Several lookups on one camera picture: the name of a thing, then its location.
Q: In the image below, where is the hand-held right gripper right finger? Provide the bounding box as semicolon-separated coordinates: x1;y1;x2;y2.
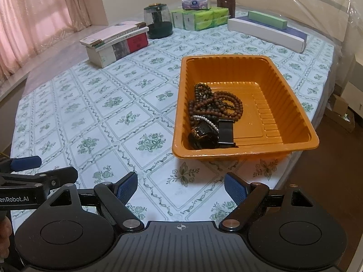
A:
218;172;316;232

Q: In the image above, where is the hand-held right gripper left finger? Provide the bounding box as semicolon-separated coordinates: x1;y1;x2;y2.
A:
47;171;146;232

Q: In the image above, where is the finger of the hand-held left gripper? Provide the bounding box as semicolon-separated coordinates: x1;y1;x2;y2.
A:
34;168;79;189
0;155;42;174

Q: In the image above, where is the black leather strap watch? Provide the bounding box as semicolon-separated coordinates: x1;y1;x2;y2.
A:
188;124;219;150

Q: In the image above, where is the white pearl necklace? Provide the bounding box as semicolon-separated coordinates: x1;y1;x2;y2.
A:
193;115;220;133

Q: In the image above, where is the brown wooden bead necklace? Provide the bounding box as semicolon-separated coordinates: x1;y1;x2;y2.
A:
188;90;244;121

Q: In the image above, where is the orange plastic tray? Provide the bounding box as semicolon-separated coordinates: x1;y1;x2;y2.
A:
172;54;320;160

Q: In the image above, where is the person's left hand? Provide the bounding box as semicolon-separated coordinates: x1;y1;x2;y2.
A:
0;215;13;261

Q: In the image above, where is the cardboard box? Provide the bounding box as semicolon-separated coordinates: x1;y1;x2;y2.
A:
325;93;356;133

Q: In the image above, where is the pink curtain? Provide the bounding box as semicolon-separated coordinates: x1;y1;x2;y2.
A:
0;0;110;78

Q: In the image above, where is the white nightstand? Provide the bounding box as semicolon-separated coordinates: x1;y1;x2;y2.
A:
342;53;363;123

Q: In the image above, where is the cream cover book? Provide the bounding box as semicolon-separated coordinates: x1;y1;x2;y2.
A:
79;21;149;46

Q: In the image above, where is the long white box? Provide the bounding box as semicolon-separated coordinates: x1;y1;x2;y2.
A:
227;18;306;54

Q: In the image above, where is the flat purple box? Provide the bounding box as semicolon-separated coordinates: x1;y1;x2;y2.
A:
235;15;309;45

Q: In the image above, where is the glass jar with green lid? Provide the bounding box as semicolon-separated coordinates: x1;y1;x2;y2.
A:
143;3;173;39

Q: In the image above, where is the long green box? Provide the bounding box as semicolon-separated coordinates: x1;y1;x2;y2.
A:
248;11;287;31

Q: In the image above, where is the green tissue pack bundle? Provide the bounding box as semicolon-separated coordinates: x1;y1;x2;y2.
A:
171;6;230;32

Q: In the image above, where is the brown box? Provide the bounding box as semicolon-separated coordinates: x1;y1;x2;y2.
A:
217;0;236;17

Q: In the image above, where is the purple tissue pack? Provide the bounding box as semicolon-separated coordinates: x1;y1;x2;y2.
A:
181;0;212;11

